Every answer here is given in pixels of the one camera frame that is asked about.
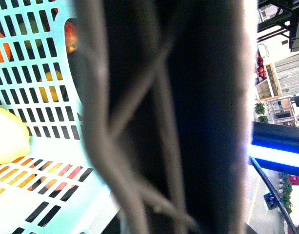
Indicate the light teal shopping basket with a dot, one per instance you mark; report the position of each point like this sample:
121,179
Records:
54,189

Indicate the yellow lemon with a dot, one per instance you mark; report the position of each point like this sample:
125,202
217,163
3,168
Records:
14,137

